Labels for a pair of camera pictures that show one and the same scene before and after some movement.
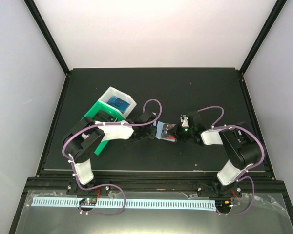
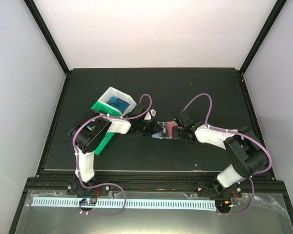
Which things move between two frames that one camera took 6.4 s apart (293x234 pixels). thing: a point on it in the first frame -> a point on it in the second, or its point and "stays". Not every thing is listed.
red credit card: x=171 y=138 -> x=171 y=124
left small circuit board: x=88 y=202 stays
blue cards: x=119 y=104 stays
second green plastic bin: x=100 y=106 stays
